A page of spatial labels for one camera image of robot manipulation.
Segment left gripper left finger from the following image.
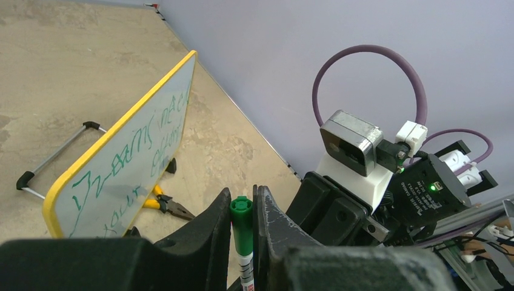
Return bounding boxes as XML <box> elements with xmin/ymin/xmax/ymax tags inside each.
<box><xmin>1</xmin><ymin>188</ymin><xmax>231</xmax><ymax>290</ymax></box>

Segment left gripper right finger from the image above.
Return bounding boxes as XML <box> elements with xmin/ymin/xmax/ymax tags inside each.
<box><xmin>253</xmin><ymin>185</ymin><xmax>456</xmax><ymax>291</ymax></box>

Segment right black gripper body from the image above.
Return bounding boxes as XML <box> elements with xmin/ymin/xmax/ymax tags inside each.
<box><xmin>286</xmin><ymin>172</ymin><xmax>401</xmax><ymax>246</ymax></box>

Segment white green marker pen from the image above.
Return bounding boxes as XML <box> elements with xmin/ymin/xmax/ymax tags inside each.
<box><xmin>229</xmin><ymin>196</ymin><xmax>255</xmax><ymax>290</ymax></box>

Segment yellow framed whiteboard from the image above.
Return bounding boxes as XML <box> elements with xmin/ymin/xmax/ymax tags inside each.
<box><xmin>42</xmin><ymin>51</ymin><xmax>198</xmax><ymax>238</ymax></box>

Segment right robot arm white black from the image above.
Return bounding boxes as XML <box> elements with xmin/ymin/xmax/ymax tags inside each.
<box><xmin>287</xmin><ymin>141</ymin><xmax>497</xmax><ymax>246</ymax></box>

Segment yellow black pliers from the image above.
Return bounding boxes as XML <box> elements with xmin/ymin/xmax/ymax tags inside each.
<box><xmin>143</xmin><ymin>185</ymin><xmax>196</xmax><ymax>221</ymax></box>

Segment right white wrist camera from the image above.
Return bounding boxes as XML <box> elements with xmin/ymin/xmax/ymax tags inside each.
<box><xmin>315</xmin><ymin>110</ymin><xmax>428</xmax><ymax>213</ymax></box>

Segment aluminium extrusion frame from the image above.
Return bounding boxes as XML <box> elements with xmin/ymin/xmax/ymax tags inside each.
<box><xmin>418</xmin><ymin>195</ymin><xmax>513</xmax><ymax>290</ymax></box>

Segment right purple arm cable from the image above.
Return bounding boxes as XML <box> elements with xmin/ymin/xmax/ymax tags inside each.
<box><xmin>311</xmin><ymin>44</ymin><xmax>495</xmax><ymax>175</ymax></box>

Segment metal wire whiteboard stand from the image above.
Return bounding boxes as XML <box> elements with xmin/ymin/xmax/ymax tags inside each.
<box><xmin>39</xmin><ymin>121</ymin><xmax>184</xmax><ymax>238</ymax></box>

